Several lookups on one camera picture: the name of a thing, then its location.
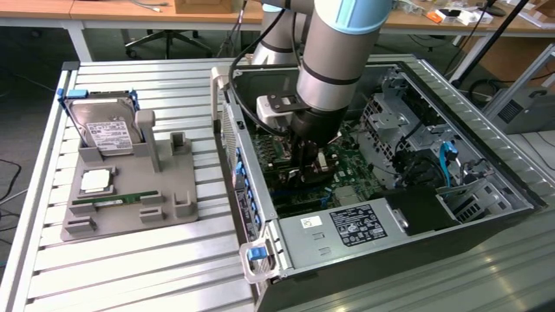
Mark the open black PC case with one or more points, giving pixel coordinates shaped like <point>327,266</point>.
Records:
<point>390,260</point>

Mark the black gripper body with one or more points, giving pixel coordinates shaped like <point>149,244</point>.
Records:
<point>319,126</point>

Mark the brown cardboard box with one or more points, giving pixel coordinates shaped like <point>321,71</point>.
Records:
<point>542,16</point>

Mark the hard drive in blue caddy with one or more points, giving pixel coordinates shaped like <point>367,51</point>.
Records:
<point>77,94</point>

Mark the green RAM stick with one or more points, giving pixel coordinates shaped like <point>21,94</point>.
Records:
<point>117,199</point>

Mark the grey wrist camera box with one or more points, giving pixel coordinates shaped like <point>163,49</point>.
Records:
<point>271,113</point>

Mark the small orange object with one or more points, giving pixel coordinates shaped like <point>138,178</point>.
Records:
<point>434,16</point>

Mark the grey parts rack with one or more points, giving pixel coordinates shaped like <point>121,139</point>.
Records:
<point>126,182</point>

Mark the silver hard disk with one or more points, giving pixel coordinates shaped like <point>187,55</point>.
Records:
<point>109,130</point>

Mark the black round stand base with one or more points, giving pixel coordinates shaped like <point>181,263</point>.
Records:
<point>494,9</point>

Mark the green motherboard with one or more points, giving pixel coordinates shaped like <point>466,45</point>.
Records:
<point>355,169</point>

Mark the grey metal disk bay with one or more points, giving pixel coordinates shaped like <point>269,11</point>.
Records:
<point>386,123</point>

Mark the silver CPU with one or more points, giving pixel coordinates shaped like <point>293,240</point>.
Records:
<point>95,180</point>

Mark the grey power supply unit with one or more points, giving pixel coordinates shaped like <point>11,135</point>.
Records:
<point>313,240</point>

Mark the black office chair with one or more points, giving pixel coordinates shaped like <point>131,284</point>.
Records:
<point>167,39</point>

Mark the black tripod pole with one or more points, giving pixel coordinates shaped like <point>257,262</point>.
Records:
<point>490,40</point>

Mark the graphics card with metal bracket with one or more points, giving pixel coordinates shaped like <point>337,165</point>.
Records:
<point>317,178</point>

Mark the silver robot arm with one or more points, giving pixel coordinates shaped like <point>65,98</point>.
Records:
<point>338,58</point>

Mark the white box with black top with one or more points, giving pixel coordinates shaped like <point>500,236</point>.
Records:
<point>469,18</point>

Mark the grey metal cabinet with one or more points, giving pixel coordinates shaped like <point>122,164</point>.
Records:
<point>533,110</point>

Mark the wooden desk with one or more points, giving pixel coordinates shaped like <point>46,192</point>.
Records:
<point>412,21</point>
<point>43,8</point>

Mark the wooden box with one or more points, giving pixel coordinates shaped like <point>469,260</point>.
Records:
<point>203,6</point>

